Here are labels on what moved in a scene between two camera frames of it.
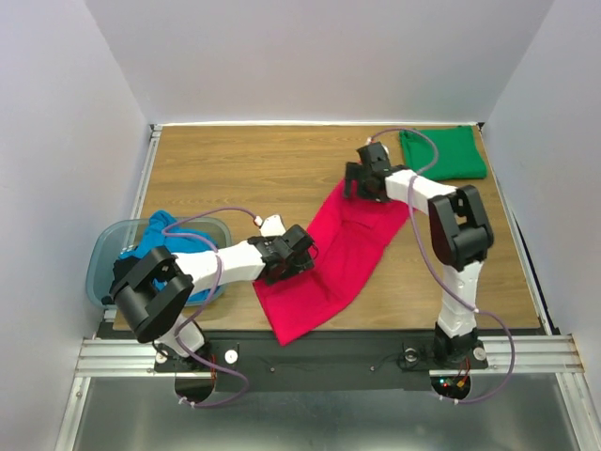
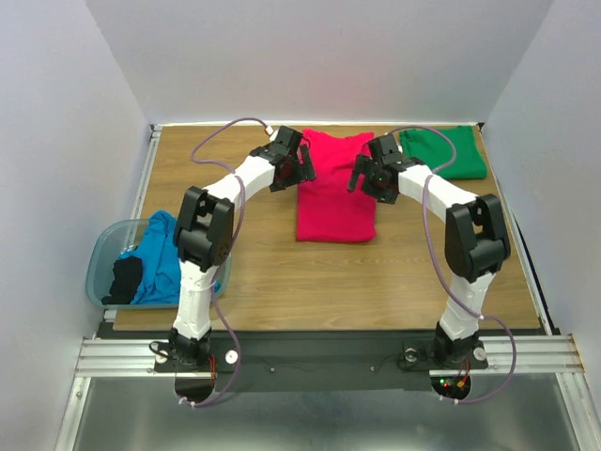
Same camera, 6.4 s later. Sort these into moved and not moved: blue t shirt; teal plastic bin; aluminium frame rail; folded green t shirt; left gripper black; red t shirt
Moved: red t shirt; left gripper black
Not moved: teal plastic bin; blue t shirt; folded green t shirt; aluminium frame rail
